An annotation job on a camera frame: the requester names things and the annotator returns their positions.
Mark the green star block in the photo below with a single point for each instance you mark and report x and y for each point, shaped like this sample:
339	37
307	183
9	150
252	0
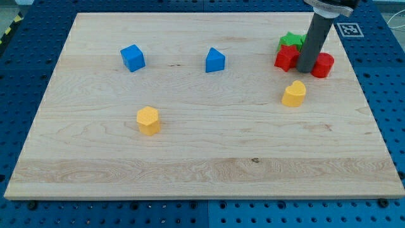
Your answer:
290	39

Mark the red star block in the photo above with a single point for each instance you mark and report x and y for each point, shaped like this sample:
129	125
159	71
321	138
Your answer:
287	57

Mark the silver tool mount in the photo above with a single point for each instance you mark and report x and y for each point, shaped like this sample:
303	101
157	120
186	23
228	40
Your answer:
333	8

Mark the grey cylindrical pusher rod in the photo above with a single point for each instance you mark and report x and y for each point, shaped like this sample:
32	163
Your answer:
314	41

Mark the blue cube block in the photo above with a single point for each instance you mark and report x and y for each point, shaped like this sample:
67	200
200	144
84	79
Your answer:
133	58

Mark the red circle block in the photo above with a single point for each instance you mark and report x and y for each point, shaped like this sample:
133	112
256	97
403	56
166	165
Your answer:
323	65

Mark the blue triangle block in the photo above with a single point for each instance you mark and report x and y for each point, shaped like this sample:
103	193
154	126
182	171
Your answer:
215	61

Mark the yellow hexagon block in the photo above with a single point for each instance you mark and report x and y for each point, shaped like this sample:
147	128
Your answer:
148	121

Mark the green circle block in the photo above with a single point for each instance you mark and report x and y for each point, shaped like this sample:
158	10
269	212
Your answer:
303	38

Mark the wooden board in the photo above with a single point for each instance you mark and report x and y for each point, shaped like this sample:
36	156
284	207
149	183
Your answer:
224	134

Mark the white fiducial marker tag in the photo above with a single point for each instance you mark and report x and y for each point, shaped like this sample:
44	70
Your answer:
350	30

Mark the yellow heart block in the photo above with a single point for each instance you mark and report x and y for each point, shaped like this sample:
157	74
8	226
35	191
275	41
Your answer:
294	94

